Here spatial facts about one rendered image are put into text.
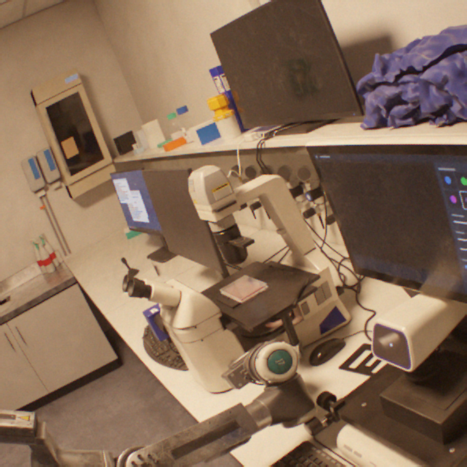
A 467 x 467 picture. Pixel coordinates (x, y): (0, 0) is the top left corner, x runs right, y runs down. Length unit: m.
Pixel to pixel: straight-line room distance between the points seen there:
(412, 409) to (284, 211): 0.79
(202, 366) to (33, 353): 2.22
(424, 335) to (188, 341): 0.71
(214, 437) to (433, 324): 0.42
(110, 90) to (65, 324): 1.78
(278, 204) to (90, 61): 2.82
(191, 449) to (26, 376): 2.73
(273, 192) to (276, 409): 0.66
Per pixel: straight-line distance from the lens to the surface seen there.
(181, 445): 0.88
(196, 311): 1.32
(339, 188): 0.92
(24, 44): 4.04
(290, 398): 1.02
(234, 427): 0.91
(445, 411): 0.85
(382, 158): 0.79
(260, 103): 1.83
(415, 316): 0.83
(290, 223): 1.47
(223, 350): 1.38
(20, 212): 3.90
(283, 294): 1.34
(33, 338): 3.45
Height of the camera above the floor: 1.50
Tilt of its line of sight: 16 degrees down
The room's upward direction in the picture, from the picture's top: 23 degrees counter-clockwise
